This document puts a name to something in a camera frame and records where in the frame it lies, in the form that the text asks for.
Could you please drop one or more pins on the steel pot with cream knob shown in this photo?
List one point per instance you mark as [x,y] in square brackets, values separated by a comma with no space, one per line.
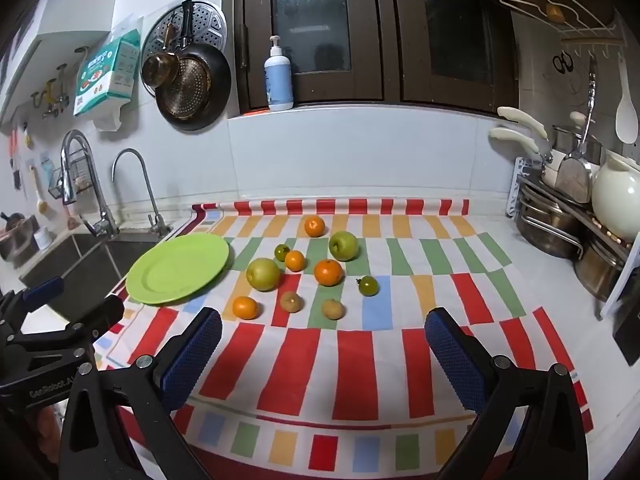
[567,140]

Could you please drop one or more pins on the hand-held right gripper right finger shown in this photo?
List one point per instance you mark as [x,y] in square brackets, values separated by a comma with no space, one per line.
[455,365]

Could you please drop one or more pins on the chrome pull-down faucet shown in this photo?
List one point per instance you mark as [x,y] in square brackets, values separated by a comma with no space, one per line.
[102,210]

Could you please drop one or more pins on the blue pump soap bottle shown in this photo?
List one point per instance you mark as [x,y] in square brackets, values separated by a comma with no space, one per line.
[278,80]

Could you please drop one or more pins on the white rice paddle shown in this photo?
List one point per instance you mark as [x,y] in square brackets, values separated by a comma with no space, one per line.
[626,120]

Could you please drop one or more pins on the orange tangerine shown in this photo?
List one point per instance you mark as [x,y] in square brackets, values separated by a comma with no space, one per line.
[314,226]
[245,307]
[294,260]
[328,272]

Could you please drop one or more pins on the golden perforated strainer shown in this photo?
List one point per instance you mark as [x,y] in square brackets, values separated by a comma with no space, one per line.
[182,87]

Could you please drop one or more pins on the black frying pan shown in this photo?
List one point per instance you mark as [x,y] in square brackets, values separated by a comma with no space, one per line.
[220,85]

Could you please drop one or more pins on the person's left hand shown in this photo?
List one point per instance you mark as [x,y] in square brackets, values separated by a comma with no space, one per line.
[45,425]

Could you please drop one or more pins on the teal and white carton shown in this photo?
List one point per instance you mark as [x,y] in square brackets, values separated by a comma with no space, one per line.
[107,70]

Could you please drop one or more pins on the dark pot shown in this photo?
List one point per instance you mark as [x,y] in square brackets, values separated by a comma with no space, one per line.
[15,237]

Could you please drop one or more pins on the hanging metal ladle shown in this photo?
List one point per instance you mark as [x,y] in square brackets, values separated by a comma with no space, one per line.
[160,70]

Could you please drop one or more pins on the wooden dish brush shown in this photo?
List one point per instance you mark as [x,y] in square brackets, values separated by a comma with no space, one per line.
[39,200]

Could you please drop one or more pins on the white plastic bag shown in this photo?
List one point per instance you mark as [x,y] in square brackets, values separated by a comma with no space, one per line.
[107,119]

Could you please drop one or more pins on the white cup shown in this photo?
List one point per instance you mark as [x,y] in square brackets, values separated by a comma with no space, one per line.
[42,238]

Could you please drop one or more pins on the black scissors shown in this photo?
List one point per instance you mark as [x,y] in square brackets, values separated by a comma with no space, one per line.
[564,62]

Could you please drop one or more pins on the green tomato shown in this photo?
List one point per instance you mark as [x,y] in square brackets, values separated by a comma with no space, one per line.
[368,285]
[282,252]

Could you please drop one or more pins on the orange wall hook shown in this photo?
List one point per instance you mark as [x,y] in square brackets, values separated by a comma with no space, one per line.
[554,12]

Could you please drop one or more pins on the white wall cabinet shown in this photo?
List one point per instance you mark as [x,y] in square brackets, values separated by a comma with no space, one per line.
[60,10]

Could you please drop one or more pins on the green plate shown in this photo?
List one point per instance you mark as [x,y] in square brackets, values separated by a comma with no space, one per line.
[175,270]

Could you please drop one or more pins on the metal steamer plate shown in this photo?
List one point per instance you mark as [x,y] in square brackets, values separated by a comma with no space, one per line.
[206,22]

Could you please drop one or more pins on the black object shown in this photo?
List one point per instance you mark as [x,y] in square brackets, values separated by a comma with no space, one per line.
[627,325]

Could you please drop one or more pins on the large stainless steel pot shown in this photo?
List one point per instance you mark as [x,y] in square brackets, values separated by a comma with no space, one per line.
[545,225]

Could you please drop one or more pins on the green apple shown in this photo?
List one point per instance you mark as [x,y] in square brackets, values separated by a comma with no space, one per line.
[343,245]
[263,274]

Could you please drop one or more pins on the metal wall valve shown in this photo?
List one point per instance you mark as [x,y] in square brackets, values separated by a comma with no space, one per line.
[50,92]

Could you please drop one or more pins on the dark brown window frame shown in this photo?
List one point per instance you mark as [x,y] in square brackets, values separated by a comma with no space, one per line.
[385,35]

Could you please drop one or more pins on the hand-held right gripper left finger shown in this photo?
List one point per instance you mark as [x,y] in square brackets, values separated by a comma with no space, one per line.
[195,355]

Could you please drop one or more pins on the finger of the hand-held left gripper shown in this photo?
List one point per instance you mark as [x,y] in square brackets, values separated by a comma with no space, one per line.
[95,316]
[45,289]

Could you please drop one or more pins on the chrome gooseneck faucet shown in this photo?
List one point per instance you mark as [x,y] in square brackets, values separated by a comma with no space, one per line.
[152,200]

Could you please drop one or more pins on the stainless steel sink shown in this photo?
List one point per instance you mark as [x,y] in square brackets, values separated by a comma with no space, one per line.
[75,270]

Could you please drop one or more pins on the colourful striped tablecloth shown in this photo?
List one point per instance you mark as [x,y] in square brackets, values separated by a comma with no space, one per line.
[350,360]

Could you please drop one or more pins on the cream ceramic kettle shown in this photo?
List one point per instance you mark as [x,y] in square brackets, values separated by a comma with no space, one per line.
[615,200]

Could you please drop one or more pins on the metal spatula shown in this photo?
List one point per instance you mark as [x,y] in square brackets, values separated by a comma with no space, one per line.
[575,180]

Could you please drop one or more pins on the white dish rack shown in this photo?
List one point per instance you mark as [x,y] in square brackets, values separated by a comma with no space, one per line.
[520,185]

